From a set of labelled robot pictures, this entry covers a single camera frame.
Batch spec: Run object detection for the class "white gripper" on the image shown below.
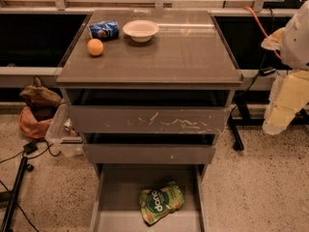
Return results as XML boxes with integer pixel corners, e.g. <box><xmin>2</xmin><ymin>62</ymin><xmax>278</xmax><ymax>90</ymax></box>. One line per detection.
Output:
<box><xmin>261</xmin><ymin>27</ymin><xmax>309</xmax><ymax>135</ymax></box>

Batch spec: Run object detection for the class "green rice chip bag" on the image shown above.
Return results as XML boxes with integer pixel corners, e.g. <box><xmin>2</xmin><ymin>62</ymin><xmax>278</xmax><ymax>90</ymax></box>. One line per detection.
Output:
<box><xmin>139</xmin><ymin>182</ymin><xmax>184</xmax><ymax>225</ymax></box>

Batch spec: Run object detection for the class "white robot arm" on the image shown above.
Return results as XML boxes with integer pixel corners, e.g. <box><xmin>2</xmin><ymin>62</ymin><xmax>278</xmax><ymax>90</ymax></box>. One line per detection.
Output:
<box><xmin>261</xmin><ymin>1</ymin><xmax>309</xmax><ymax>135</ymax></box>

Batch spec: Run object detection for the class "grey drawer cabinet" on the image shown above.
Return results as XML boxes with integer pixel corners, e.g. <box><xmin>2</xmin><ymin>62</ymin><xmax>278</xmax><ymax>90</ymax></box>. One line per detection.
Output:
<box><xmin>55</xmin><ymin>9</ymin><xmax>243</xmax><ymax>232</ymax></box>

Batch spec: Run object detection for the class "grey top drawer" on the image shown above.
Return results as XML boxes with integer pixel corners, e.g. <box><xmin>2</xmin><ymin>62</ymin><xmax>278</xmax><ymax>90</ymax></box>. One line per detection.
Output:
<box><xmin>66</xmin><ymin>88</ymin><xmax>233</xmax><ymax>134</ymax></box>

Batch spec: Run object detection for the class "grey drawer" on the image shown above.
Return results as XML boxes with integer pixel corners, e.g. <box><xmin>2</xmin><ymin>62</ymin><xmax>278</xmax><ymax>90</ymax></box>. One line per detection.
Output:
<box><xmin>66</xmin><ymin>88</ymin><xmax>233</xmax><ymax>134</ymax></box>
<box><xmin>90</xmin><ymin>164</ymin><xmax>208</xmax><ymax>232</ymax></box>
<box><xmin>84</xmin><ymin>133</ymin><xmax>215</xmax><ymax>164</ymax></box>

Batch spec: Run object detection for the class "grey middle drawer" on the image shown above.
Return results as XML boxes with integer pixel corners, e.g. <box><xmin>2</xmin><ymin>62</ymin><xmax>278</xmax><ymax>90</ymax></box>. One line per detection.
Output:
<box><xmin>84</xmin><ymin>133</ymin><xmax>215</xmax><ymax>164</ymax></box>

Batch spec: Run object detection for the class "grey bottom drawer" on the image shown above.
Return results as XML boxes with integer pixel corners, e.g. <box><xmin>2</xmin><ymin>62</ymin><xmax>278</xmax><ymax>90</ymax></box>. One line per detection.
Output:
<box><xmin>90</xmin><ymin>164</ymin><xmax>208</xmax><ymax>232</ymax></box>

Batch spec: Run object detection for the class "brown cloth bag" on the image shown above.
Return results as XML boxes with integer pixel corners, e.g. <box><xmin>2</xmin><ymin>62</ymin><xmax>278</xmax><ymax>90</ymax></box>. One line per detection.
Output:
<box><xmin>19</xmin><ymin>76</ymin><xmax>62</xmax><ymax>121</ymax></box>

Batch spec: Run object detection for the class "orange cloth bag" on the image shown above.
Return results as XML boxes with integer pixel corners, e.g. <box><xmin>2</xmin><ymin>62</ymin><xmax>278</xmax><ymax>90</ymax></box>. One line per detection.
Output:
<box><xmin>18</xmin><ymin>106</ymin><xmax>52</xmax><ymax>139</ymax></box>

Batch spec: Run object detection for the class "black power adapter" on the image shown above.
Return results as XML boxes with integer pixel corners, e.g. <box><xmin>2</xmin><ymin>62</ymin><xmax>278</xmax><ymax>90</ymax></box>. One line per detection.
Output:
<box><xmin>259</xmin><ymin>67</ymin><xmax>276</xmax><ymax>76</ymax></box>

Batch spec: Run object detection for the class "white bowl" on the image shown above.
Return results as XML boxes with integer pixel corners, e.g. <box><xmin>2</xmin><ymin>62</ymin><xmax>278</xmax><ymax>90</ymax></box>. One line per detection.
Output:
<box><xmin>123</xmin><ymin>20</ymin><xmax>159</xmax><ymax>43</ymax></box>

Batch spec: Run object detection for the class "blue pepsi can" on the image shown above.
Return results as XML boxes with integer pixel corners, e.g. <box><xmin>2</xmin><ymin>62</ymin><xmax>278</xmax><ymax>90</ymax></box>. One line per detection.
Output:
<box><xmin>88</xmin><ymin>19</ymin><xmax>119</xmax><ymax>41</ymax></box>

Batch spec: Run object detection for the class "orange fruit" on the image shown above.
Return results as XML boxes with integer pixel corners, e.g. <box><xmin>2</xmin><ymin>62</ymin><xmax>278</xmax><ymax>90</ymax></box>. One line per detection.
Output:
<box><xmin>87</xmin><ymin>39</ymin><xmax>103</xmax><ymax>56</ymax></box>

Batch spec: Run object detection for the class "clear plastic bin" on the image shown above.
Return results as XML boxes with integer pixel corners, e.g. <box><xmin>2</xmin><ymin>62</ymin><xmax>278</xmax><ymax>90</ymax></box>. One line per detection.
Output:
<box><xmin>45</xmin><ymin>103</ymin><xmax>84</xmax><ymax>158</ymax></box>

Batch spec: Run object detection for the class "black plug on floor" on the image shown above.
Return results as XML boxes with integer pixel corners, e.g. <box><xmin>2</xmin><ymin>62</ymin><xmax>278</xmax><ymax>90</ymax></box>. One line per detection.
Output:
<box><xmin>23</xmin><ymin>141</ymin><xmax>38</xmax><ymax>155</ymax></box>

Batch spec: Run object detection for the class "black floor stand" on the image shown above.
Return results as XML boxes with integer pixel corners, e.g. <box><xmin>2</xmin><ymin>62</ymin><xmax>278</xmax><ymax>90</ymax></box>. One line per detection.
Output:
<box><xmin>0</xmin><ymin>157</ymin><xmax>29</xmax><ymax>232</ymax></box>

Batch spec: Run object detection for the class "orange cable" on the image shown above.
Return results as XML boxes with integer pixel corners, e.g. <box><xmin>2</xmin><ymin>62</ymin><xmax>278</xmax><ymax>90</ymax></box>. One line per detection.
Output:
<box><xmin>243</xmin><ymin>5</ymin><xmax>283</xmax><ymax>62</ymax></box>

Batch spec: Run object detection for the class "black table frame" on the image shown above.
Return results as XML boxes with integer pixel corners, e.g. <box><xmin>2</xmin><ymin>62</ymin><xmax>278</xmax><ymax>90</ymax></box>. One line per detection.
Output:
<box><xmin>228</xmin><ymin>96</ymin><xmax>309</xmax><ymax>151</ymax></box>

